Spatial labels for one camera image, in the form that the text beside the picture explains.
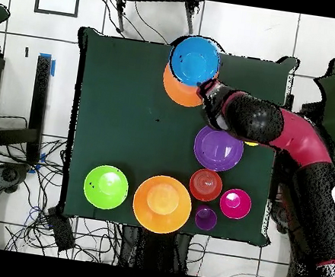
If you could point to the green bowl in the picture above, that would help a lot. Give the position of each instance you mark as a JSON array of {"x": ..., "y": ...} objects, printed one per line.
[{"x": 105, "y": 188}]

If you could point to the purple cup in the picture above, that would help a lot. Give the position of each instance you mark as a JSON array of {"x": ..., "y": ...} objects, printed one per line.
[{"x": 205, "y": 219}]

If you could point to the black beam with blue tape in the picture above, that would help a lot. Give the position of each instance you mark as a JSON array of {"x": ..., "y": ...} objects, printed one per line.
[{"x": 39, "y": 96}]

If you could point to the wide purple bowl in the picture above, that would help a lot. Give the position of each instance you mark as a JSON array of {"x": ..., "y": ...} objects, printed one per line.
[{"x": 216, "y": 154}]

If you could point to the small red-orange bowl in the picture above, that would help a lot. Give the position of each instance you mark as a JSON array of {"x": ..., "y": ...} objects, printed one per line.
[{"x": 205, "y": 185}]

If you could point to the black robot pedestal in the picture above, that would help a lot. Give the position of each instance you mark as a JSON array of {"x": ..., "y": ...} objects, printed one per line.
[{"x": 151, "y": 250}]

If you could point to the large orange bowl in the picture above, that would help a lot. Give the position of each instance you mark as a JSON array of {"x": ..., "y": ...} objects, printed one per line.
[
  {"x": 161, "y": 211},
  {"x": 177, "y": 93}
]

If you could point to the dark green tablecloth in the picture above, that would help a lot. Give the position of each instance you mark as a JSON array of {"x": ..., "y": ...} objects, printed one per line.
[{"x": 122, "y": 107}]

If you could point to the black power strip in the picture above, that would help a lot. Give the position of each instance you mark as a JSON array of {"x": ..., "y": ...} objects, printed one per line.
[{"x": 60, "y": 231}]

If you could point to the grey pedestal foot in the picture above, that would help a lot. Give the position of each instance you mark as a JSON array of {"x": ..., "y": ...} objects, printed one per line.
[{"x": 8, "y": 174}]

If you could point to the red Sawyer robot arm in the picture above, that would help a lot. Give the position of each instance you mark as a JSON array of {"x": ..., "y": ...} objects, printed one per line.
[{"x": 302, "y": 142}]

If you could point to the small black floor marker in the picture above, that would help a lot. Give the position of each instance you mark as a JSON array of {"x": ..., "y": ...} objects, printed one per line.
[{"x": 26, "y": 52}]

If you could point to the opaque blue bowl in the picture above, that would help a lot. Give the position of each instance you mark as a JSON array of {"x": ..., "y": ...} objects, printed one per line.
[{"x": 195, "y": 61}]

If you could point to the pink bowl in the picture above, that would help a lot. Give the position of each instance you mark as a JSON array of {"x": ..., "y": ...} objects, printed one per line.
[{"x": 235, "y": 204}]

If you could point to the yellow cup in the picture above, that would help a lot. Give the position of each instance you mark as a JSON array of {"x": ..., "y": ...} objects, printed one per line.
[{"x": 251, "y": 143}]

